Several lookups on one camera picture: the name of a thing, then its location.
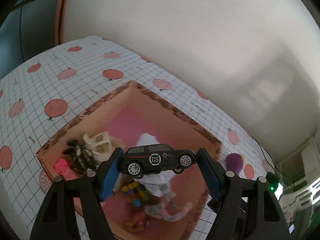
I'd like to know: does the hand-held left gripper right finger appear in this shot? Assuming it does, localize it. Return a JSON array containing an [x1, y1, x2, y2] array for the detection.
[[197, 148, 290, 240]]

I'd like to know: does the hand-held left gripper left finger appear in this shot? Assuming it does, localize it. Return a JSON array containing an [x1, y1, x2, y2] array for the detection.
[[29, 147, 125, 240]]

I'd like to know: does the purple jar with yellow lid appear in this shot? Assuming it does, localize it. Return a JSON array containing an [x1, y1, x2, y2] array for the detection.
[[224, 153, 245, 173]]

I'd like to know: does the colourful building block toy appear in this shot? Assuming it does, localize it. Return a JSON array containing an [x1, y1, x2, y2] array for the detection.
[[121, 182, 149, 207]]

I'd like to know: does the black and gold toy figure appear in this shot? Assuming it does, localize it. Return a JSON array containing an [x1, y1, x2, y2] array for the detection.
[[64, 140, 97, 173]]

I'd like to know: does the small white toy chair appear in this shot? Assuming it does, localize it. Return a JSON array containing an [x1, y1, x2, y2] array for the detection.
[[82, 132, 112, 161]]

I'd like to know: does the black toy car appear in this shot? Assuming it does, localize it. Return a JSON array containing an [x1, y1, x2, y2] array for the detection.
[[118, 144, 198, 179]]

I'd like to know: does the pink plastic hair clip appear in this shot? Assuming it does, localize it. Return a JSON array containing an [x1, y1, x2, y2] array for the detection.
[[54, 158, 78, 180]]

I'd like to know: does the white and blue fabric scrunchie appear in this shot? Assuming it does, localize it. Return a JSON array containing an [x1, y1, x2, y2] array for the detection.
[[135, 133, 175, 198]]

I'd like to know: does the pastel pony toy figure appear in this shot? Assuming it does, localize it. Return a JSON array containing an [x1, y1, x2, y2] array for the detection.
[[144, 192, 193, 222]]

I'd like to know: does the orange puppy toy figure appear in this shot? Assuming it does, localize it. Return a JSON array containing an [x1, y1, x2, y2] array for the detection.
[[124, 215, 150, 230]]

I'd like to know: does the pink floral cardboard box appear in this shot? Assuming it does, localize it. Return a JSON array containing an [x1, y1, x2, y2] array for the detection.
[[36, 80, 222, 240]]

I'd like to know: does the checked fruit-print cloth desktop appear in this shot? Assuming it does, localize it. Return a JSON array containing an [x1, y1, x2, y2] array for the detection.
[[0, 35, 278, 240]]

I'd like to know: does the white cut-out chair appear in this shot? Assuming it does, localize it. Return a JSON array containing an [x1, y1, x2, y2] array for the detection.
[[282, 177, 320, 220]]

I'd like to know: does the white shelf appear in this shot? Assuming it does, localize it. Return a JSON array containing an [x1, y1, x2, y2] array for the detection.
[[274, 137, 320, 180]]

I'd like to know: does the pink board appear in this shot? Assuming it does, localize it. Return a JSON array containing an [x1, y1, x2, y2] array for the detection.
[[55, 0, 66, 47]]

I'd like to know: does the dark blue refrigerator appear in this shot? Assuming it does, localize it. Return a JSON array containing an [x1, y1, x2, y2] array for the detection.
[[0, 0, 65, 63]]

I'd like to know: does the black cable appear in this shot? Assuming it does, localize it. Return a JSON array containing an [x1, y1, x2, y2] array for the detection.
[[251, 136, 300, 188]]

